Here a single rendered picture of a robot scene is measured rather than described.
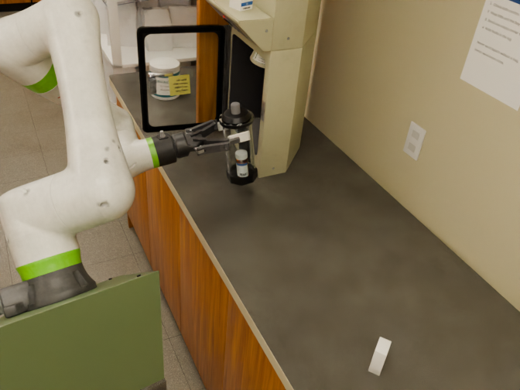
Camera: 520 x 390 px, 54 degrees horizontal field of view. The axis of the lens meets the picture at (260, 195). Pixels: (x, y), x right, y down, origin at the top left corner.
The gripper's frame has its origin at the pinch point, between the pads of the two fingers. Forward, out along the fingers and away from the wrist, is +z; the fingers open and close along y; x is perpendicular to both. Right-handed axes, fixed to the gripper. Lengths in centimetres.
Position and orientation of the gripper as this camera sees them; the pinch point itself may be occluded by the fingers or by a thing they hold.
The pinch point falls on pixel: (236, 129)
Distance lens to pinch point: 162.1
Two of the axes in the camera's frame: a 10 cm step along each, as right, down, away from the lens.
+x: 0.8, 7.9, 6.1
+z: 9.2, -2.9, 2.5
